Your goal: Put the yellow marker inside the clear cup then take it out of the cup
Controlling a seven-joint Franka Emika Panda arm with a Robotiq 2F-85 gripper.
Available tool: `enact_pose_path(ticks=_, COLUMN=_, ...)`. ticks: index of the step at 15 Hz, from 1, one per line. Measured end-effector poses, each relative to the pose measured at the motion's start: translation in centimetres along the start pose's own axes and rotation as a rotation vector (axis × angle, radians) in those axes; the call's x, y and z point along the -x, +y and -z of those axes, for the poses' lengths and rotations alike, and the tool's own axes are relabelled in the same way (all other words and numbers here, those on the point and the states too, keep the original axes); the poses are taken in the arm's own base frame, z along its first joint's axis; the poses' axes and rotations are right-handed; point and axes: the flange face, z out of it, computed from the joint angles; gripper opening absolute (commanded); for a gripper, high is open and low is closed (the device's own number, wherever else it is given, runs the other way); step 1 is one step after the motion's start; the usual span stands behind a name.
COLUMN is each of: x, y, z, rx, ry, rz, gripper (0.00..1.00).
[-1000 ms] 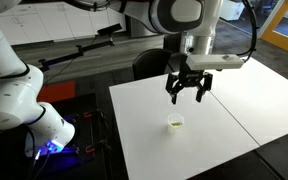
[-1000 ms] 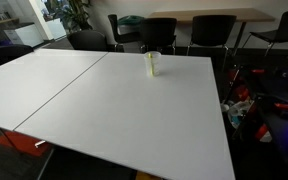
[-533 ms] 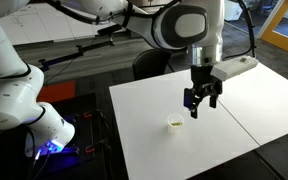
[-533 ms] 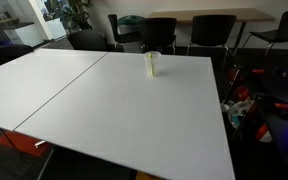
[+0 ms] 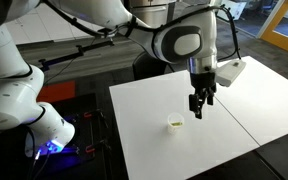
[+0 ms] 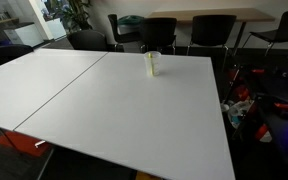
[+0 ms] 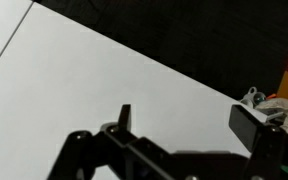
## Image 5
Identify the black office chair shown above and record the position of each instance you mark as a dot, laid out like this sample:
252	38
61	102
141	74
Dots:
147	68

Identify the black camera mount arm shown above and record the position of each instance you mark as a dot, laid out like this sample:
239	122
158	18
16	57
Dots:
60	60

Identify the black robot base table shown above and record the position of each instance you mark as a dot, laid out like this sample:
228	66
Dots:
94	133

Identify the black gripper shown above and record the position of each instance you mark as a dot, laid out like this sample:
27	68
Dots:
203	80

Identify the clear plastic cup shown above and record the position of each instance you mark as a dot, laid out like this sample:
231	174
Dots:
175	130

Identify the yellow marker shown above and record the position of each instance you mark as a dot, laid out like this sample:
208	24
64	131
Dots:
176	124

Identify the stainless steel appliance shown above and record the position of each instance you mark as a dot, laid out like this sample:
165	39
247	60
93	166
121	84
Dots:
147	6

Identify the orange floor mat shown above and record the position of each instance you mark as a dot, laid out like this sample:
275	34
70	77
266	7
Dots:
57	91

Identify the large white box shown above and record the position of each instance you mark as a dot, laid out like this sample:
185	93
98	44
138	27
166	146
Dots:
235	11

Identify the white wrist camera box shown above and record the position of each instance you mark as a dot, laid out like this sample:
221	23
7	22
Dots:
230	72

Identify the white cabinets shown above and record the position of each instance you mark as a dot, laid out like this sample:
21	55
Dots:
44	26

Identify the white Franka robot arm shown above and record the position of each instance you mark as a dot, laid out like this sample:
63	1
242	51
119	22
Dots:
10	100

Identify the orange door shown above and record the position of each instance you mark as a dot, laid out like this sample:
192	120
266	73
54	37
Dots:
277	33

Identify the red clamp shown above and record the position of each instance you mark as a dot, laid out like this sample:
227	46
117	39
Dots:
90	149

